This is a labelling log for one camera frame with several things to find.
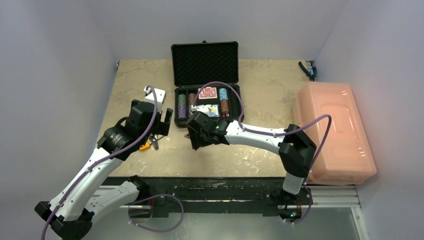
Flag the brown red chip stack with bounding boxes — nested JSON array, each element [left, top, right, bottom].
[[220, 99, 230, 118]]

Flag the black poker set case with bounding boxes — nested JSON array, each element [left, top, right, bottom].
[[170, 41, 241, 128]]

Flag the red playing card deck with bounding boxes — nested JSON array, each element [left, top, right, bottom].
[[198, 87, 218, 100]]

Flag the black multitool pliers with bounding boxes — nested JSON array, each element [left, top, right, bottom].
[[149, 134, 159, 151]]

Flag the light blue chip stack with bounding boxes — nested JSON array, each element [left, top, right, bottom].
[[218, 88, 228, 101]]

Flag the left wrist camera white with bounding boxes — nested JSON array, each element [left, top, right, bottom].
[[143, 85, 166, 113]]

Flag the blue playing card deck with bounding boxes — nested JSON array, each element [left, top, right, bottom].
[[194, 104, 221, 117]]

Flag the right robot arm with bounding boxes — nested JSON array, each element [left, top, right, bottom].
[[186, 111, 317, 204]]

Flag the grey chip stack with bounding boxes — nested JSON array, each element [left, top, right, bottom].
[[177, 94, 186, 106]]

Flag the blue handled pliers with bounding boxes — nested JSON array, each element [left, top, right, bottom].
[[298, 61, 317, 82]]

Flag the aluminium frame rail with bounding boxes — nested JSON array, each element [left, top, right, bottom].
[[85, 186, 368, 240]]

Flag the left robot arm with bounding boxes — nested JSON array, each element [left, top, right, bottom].
[[34, 96, 173, 240]]

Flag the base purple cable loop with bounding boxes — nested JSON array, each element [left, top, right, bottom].
[[128, 193, 184, 233]]

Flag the brown chip roll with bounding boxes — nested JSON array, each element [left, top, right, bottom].
[[188, 93, 196, 107]]

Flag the purple chip stack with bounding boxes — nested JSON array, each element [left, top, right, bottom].
[[177, 105, 187, 121]]

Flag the yellow tape measure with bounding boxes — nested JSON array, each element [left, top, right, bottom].
[[139, 142, 151, 152]]

